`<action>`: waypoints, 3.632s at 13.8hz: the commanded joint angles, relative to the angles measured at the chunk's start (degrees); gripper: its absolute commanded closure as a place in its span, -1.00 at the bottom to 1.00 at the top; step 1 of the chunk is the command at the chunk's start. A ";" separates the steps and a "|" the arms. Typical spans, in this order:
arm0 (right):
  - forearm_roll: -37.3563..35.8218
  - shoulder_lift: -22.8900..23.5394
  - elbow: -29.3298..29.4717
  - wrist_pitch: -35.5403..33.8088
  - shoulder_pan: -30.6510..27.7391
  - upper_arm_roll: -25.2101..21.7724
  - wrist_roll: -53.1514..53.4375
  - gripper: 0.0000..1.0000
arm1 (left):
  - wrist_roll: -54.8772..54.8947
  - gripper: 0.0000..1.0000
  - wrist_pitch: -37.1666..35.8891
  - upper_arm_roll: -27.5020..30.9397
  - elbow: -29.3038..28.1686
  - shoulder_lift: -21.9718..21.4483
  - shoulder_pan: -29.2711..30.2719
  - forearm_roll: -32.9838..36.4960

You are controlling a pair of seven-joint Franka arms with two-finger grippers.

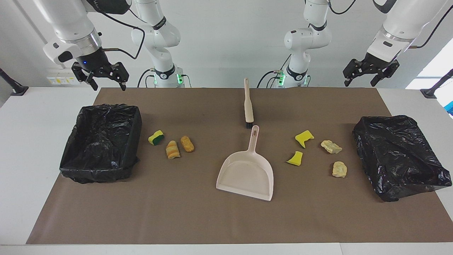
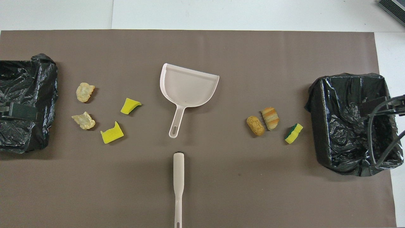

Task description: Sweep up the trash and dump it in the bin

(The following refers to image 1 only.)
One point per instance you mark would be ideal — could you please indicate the pale foam lump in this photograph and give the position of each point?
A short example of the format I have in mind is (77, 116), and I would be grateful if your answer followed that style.
(331, 146)
(339, 169)

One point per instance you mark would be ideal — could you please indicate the brown paper table mat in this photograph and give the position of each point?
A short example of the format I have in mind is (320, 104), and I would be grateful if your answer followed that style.
(198, 219)

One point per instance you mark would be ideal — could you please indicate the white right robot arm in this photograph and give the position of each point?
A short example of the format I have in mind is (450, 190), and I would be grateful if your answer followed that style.
(70, 21)

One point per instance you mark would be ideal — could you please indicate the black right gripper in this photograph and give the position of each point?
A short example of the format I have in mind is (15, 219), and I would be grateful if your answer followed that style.
(92, 60)

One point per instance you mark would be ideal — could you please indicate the black stand foot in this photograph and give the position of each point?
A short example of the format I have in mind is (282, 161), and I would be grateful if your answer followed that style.
(16, 88)
(430, 92)

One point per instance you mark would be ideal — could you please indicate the beige plastic dustpan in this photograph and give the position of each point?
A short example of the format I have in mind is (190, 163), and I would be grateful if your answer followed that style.
(247, 173)

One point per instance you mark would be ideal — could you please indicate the striped orange bread roll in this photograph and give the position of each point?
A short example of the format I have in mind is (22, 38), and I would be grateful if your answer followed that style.
(173, 150)

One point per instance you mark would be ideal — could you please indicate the square bin with black bag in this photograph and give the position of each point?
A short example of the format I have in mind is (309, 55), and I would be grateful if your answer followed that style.
(99, 141)

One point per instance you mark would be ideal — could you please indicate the notched yellow sponge piece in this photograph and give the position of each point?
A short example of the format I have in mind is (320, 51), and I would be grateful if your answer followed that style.
(303, 136)

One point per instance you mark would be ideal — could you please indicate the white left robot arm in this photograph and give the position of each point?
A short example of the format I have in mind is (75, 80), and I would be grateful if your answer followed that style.
(304, 39)

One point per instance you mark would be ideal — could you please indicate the beige hand brush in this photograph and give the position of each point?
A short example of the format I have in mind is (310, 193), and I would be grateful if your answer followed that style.
(248, 106)

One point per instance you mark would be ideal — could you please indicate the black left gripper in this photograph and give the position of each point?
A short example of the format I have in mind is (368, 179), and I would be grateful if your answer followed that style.
(378, 63)

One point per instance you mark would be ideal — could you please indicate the brown bread piece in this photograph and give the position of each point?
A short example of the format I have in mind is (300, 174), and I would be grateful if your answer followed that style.
(187, 143)

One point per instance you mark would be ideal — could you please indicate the yellow and green sponge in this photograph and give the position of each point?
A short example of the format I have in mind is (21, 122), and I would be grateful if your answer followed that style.
(156, 137)

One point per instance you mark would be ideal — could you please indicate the wedge yellow sponge piece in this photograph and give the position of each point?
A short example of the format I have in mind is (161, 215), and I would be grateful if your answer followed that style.
(296, 159)

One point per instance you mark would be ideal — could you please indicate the slanted bin with black bag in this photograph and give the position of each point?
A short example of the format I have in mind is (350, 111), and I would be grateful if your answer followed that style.
(396, 159)

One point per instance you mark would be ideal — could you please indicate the blue object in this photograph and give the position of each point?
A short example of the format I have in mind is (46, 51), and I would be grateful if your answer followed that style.
(450, 109)

